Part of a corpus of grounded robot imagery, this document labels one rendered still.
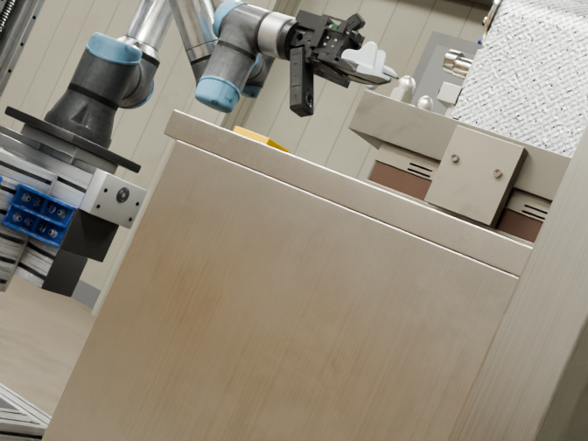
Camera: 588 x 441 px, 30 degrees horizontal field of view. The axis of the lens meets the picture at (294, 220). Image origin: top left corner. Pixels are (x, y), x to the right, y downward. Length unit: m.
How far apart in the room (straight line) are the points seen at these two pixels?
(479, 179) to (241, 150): 0.35
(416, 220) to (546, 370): 0.65
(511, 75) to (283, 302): 0.52
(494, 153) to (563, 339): 0.68
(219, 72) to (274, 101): 4.39
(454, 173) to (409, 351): 0.25
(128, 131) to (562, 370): 6.18
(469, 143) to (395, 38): 4.62
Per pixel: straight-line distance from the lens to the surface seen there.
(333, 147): 6.01
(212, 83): 1.92
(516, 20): 1.75
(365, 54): 1.81
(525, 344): 0.80
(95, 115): 2.37
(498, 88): 1.72
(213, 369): 1.51
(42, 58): 7.61
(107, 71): 2.38
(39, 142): 2.40
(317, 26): 1.85
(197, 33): 2.05
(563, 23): 1.73
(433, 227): 1.40
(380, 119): 1.55
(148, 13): 2.55
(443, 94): 1.83
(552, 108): 1.68
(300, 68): 1.85
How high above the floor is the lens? 0.77
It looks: 2 degrees up
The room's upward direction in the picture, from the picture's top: 24 degrees clockwise
